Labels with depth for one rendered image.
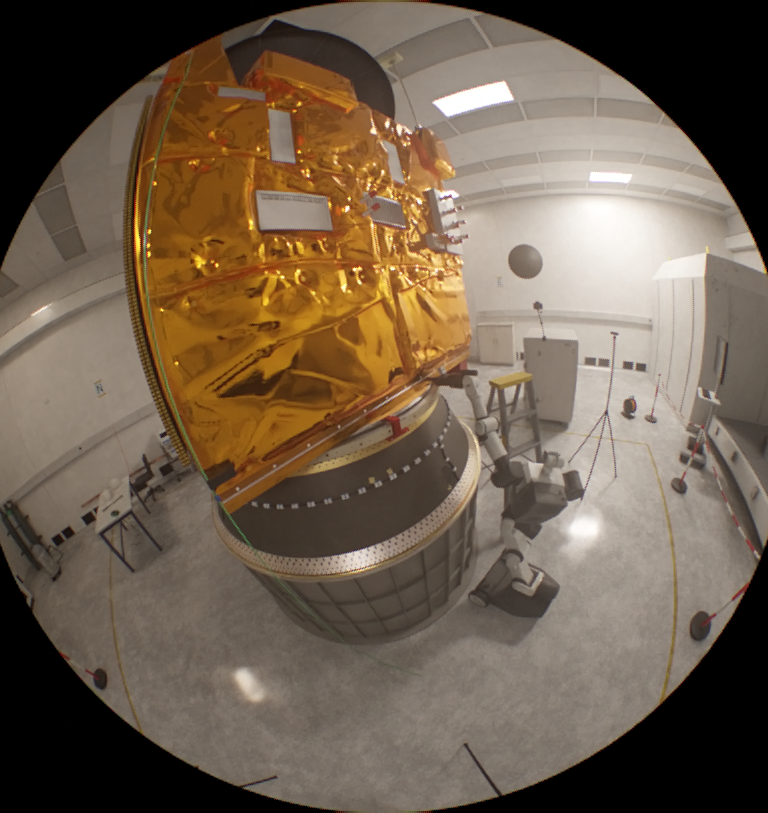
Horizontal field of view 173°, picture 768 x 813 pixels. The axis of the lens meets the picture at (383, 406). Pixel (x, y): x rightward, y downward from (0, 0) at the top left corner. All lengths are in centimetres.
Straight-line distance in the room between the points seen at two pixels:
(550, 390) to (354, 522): 389
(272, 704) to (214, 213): 288
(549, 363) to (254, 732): 559
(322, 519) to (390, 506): 32
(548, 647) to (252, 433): 240
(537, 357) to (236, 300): 413
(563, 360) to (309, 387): 396
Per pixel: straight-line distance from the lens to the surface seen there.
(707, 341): 580
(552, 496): 136
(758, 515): 442
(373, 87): 242
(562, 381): 445
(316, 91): 155
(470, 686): 225
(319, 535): 125
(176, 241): 82
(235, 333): 77
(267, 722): 259
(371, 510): 121
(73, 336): 664
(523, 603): 228
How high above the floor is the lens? 223
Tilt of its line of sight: 22 degrees down
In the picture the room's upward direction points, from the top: 11 degrees counter-clockwise
